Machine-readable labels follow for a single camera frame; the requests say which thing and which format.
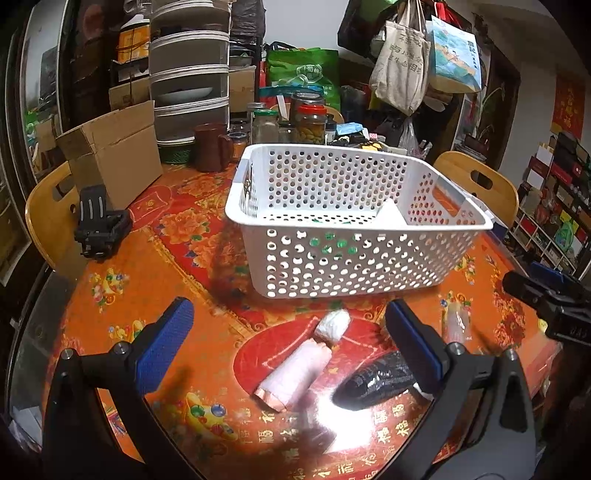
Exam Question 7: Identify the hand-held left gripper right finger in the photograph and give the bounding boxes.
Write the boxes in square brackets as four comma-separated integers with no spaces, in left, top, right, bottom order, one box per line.
[384,299,539,480]

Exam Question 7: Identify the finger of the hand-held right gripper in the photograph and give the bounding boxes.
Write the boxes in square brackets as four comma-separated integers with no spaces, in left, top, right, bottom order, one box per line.
[530,261,578,289]
[502,271,557,311]

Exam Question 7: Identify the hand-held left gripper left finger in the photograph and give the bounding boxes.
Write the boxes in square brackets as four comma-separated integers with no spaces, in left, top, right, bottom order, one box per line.
[41,296,204,480]

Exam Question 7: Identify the clear plastic bag roll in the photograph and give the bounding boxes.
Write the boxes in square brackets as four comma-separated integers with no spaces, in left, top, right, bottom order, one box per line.
[441,302,472,344]

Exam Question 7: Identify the black plastic bag roll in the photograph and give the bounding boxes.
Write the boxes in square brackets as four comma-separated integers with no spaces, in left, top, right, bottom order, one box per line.
[333,351,419,411]

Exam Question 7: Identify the white plastic bag roll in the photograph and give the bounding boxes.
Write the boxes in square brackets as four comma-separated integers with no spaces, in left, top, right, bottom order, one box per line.
[315,309,352,344]

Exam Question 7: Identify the white perforated plastic basket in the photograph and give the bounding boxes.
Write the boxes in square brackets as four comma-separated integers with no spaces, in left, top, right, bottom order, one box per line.
[225,143,495,300]

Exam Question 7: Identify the pink meat roll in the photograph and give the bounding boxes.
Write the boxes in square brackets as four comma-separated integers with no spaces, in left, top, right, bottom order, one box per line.
[253,340,333,411]

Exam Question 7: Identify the shelf of boxes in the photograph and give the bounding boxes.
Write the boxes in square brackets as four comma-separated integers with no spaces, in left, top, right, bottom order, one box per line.
[505,131,591,275]

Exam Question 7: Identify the orange printed tablecloth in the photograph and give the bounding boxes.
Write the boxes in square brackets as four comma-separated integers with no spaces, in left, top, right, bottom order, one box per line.
[46,157,561,480]

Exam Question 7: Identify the wooden chair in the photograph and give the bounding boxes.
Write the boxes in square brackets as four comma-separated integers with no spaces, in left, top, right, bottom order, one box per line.
[433,151,520,227]
[24,161,86,282]

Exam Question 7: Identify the potted plant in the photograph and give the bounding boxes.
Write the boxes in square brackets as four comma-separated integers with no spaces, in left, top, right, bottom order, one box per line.
[478,83,504,144]

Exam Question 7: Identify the open cardboard box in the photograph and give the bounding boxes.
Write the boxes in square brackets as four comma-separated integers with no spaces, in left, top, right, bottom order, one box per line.
[55,100,163,210]

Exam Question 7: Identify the green woven basket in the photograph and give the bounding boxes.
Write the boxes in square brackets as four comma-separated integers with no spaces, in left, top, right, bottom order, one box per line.
[157,141,195,164]

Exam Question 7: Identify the brown mug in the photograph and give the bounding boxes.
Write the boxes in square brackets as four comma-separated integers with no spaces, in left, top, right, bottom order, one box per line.
[193,122,235,173]

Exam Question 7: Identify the small glass jar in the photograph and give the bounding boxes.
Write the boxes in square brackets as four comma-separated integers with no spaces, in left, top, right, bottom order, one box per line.
[227,131,249,160]

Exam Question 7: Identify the green lid glass jar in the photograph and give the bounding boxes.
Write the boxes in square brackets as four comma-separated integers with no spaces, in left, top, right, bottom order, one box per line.
[253,110,279,145]

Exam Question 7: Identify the blue printed paper bag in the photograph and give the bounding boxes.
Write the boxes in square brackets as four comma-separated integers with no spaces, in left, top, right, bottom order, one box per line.
[425,14,485,94]

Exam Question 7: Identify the red lid pickle jar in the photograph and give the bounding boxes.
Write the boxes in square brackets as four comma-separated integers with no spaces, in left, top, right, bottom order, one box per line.
[295,105,328,145]

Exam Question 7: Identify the beige canvas tote bag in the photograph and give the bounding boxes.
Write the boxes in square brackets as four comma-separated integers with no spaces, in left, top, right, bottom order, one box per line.
[368,0,432,116]

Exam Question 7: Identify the brown cardboard box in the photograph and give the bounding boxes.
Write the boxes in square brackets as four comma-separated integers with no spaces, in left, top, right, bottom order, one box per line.
[229,67,257,114]

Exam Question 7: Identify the stacked grey storage drawers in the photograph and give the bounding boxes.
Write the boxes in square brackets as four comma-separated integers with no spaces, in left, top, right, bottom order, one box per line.
[148,0,230,145]

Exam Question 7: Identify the green shopping bag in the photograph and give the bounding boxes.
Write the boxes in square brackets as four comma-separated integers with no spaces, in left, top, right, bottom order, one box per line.
[265,42,341,112]

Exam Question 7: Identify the yellow and black box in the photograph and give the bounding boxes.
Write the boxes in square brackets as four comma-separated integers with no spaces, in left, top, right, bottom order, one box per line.
[117,21,151,63]

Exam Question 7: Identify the black hanging bag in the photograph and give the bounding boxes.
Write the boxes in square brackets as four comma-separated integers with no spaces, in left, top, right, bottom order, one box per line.
[337,0,393,58]

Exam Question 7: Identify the black clamp mount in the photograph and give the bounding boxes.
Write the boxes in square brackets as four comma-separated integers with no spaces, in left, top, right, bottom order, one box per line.
[74,185,134,258]

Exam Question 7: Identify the red wall poster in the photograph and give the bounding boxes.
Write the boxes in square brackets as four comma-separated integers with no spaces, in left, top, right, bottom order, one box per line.
[551,74,586,134]

